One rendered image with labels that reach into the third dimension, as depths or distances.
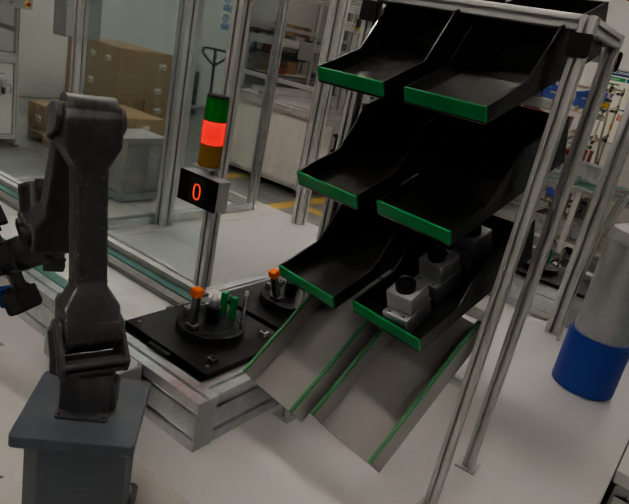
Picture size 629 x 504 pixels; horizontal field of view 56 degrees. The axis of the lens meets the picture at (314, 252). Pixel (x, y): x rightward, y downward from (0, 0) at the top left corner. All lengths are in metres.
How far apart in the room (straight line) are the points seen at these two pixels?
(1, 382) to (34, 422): 0.45
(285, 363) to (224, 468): 0.20
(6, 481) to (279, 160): 5.67
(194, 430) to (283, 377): 0.18
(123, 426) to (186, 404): 0.27
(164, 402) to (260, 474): 0.21
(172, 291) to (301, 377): 0.53
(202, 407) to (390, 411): 0.32
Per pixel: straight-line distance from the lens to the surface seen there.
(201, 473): 1.07
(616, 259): 1.59
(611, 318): 1.62
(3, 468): 1.09
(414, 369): 0.99
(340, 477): 1.12
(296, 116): 6.31
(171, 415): 1.12
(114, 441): 0.80
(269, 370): 1.07
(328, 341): 1.04
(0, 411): 1.20
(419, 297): 0.86
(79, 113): 0.76
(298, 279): 0.95
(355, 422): 0.98
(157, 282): 1.50
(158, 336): 1.21
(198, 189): 1.35
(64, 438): 0.81
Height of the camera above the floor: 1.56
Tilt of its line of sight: 19 degrees down
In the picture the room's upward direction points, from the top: 12 degrees clockwise
